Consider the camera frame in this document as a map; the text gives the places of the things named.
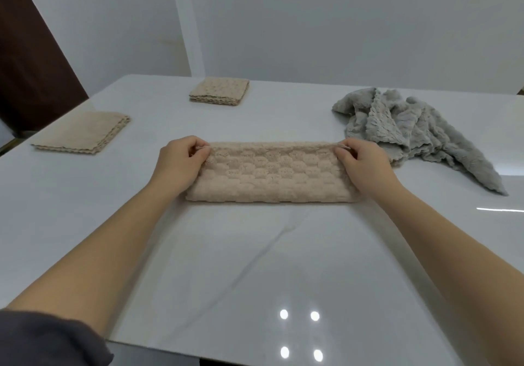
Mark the person's right hand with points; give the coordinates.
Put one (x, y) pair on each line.
(366, 167)

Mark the person's left hand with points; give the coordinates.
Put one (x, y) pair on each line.
(176, 165)

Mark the person's left fingers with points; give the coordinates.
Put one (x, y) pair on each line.
(199, 148)

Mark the person's right fingers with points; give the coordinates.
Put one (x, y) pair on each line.
(347, 151)

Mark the beige textured towel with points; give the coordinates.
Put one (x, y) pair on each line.
(272, 173)

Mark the person's right forearm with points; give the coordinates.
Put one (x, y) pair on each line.
(454, 255)

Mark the person's left forearm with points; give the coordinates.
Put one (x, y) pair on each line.
(94, 255)

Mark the folded beige towel stack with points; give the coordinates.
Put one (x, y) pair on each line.
(84, 131)
(220, 90)

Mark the pile of grey towels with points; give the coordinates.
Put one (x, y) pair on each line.
(413, 132)

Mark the dark brown door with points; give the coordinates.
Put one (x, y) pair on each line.
(30, 58)

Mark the grey sleeve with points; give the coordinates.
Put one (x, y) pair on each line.
(45, 339)

